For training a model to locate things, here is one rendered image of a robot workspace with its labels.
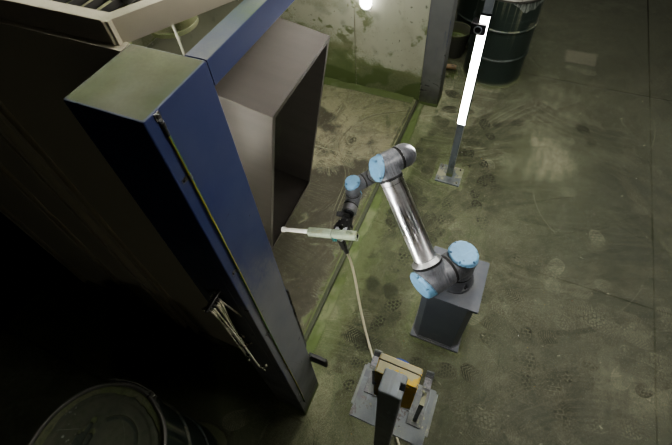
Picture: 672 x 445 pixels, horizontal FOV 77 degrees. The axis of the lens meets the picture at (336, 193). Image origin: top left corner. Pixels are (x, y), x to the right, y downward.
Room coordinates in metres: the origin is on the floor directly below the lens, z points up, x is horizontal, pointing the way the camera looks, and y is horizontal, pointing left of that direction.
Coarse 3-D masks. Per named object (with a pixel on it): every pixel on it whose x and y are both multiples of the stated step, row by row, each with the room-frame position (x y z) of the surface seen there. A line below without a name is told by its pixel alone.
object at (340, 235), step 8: (296, 232) 1.38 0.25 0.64; (304, 232) 1.36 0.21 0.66; (312, 232) 1.34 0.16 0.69; (320, 232) 1.32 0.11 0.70; (328, 232) 1.31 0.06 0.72; (336, 232) 1.30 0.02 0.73; (344, 232) 1.29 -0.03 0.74; (352, 232) 1.27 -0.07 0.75; (344, 240) 1.30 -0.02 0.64; (352, 240) 1.25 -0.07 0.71; (344, 248) 1.27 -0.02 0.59
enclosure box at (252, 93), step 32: (288, 32) 1.81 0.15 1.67; (320, 32) 1.83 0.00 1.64; (256, 64) 1.57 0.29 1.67; (288, 64) 1.59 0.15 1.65; (320, 64) 1.84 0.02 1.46; (224, 96) 1.37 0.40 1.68; (256, 96) 1.38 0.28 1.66; (288, 96) 1.40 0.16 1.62; (320, 96) 1.82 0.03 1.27; (256, 128) 1.31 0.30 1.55; (288, 128) 1.95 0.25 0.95; (256, 160) 1.33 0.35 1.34; (288, 160) 1.97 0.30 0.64; (256, 192) 1.36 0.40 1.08; (288, 192) 1.82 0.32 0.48
